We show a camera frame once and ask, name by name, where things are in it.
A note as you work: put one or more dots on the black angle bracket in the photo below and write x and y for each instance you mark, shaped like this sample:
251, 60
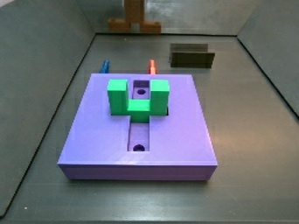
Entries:
190, 55

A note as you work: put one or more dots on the blue peg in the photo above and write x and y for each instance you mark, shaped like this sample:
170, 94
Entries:
104, 68

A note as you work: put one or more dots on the green U-shaped block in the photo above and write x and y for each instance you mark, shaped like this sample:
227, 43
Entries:
137, 108

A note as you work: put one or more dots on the brown T-shaped block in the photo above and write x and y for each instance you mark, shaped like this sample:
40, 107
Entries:
134, 16

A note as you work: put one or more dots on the purple base board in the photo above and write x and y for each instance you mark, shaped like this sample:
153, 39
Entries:
166, 149

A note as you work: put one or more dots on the red peg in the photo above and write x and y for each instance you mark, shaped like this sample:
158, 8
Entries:
152, 67

